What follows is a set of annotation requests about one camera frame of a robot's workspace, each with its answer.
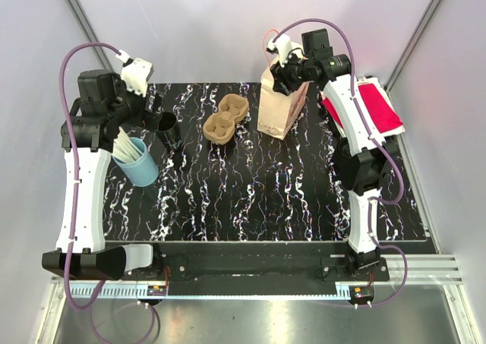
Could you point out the black coffee cup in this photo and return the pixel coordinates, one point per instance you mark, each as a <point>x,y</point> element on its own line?
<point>168,131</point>
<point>343,149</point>

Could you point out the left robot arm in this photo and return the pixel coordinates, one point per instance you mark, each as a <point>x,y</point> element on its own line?
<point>107,101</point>

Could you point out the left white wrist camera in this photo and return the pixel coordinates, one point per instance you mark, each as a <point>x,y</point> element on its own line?
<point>136,73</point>

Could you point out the aluminium frame rail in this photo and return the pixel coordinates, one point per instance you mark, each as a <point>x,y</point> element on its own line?
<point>438,270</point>

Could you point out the brown pulp cup carrier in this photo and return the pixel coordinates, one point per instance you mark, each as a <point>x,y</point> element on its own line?
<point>220,127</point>

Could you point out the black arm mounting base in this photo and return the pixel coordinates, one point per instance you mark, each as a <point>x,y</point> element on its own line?
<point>323,260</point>

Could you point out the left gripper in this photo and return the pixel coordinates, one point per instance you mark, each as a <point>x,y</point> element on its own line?
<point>149,118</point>

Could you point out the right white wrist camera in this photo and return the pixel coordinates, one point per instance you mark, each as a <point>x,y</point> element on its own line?
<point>282,46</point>

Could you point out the black marble pattern mat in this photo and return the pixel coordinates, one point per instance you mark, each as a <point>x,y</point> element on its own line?
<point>254,188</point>

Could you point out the light blue holder cup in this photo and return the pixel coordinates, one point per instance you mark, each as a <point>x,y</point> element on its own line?
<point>142,172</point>

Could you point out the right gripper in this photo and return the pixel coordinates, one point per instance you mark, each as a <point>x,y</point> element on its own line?
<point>281,83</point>

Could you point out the black coffee cup right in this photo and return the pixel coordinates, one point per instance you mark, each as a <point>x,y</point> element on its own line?
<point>343,149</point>

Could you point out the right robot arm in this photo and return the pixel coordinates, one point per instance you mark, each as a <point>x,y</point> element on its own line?
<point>363,157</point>

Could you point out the red cloth napkin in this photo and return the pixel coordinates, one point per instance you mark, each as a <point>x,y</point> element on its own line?
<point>379,108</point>

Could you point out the beige paper takeout bag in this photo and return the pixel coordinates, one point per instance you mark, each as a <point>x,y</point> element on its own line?
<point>277,112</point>

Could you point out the white wooden stirrer bundle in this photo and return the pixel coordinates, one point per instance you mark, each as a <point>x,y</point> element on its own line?
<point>124,149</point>

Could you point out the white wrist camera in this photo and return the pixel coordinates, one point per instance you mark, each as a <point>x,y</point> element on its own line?
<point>136,73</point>
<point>282,46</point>

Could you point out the black coffee cup left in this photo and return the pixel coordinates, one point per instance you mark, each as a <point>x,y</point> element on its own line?
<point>168,131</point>

